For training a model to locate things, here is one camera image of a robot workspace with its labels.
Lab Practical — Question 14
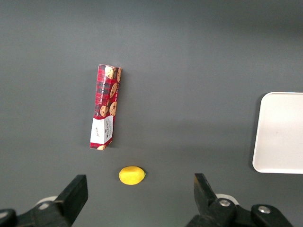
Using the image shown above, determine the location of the yellow lemon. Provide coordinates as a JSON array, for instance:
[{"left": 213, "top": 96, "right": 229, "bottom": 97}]
[{"left": 118, "top": 166, "right": 147, "bottom": 186}]

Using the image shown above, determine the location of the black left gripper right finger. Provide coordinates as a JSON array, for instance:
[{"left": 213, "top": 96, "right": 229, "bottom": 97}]
[{"left": 187, "top": 173, "right": 294, "bottom": 227}]

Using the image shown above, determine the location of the white rectangular plastic tray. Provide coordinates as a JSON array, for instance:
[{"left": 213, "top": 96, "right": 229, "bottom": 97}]
[{"left": 252, "top": 92, "right": 303, "bottom": 175}]

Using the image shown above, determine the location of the red tartan cookie box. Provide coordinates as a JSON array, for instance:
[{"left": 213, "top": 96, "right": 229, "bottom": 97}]
[{"left": 89, "top": 64, "right": 123, "bottom": 151}]

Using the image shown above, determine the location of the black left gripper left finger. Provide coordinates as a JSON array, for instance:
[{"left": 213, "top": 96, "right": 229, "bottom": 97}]
[{"left": 0, "top": 174, "right": 89, "bottom": 227}]

